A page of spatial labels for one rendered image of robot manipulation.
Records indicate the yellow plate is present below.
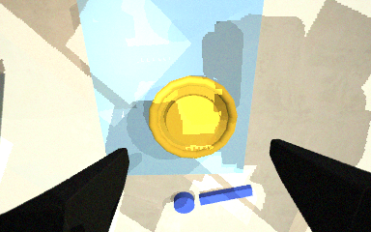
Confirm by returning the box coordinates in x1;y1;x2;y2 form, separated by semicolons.
149;75;238;159

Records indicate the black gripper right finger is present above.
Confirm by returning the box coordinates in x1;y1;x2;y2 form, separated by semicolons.
270;139;371;232

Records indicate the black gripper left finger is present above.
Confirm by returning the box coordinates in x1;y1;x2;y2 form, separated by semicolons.
0;148;129;232

